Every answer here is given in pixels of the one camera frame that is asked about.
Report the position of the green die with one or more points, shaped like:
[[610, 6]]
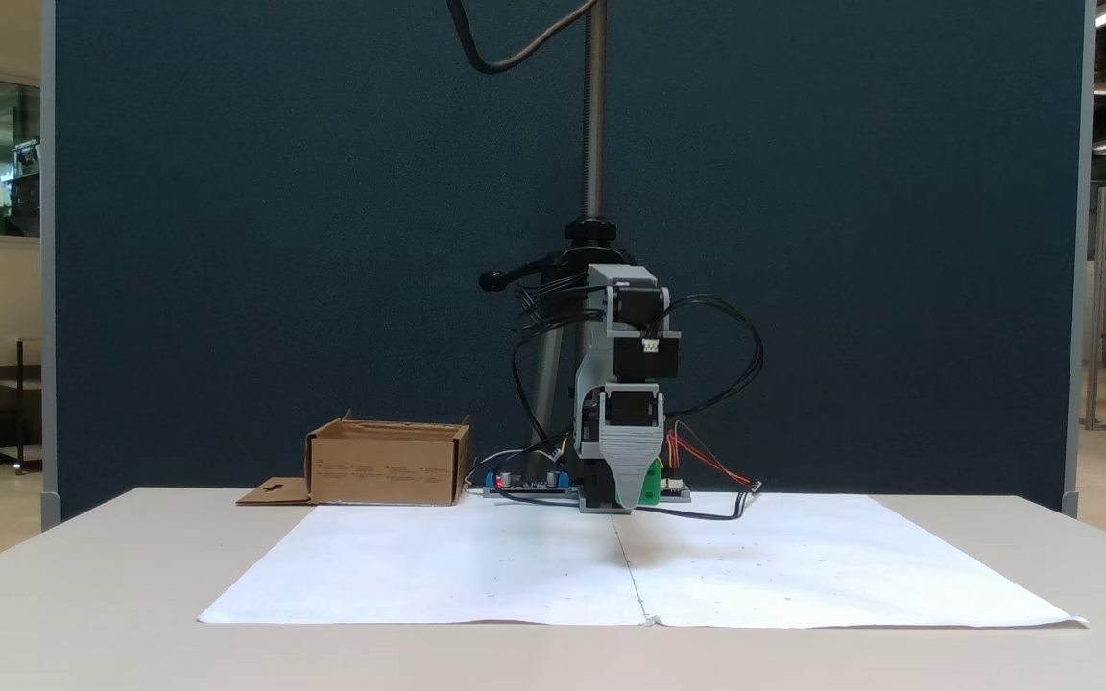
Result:
[[651, 489]]

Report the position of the circuit board with white connectors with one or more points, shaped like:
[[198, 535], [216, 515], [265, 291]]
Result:
[[676, 491]]

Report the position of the circuit board with blue parts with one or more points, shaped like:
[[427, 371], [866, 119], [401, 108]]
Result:
[[524, 485]]

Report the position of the framed wall window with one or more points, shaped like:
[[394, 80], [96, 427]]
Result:
[[11, 158]]

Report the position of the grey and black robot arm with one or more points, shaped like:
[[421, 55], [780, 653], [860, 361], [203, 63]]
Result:
[[593, 365]]

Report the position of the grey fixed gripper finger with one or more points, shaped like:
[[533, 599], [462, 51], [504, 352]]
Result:
[[630, 461]]

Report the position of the black tripod with metal pole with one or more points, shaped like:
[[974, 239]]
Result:
[[595, 115]]

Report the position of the brown cardboard box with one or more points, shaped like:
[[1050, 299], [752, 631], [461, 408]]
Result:
[[385, 470]]

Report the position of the dark blue partition panel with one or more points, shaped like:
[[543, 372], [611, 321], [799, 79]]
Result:
[[275, 240]]

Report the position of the black shelf cart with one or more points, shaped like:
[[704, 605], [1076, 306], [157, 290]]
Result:
[[17, 384]]

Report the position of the white paper sheet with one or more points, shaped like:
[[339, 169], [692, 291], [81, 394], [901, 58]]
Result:
[[476, 576]]

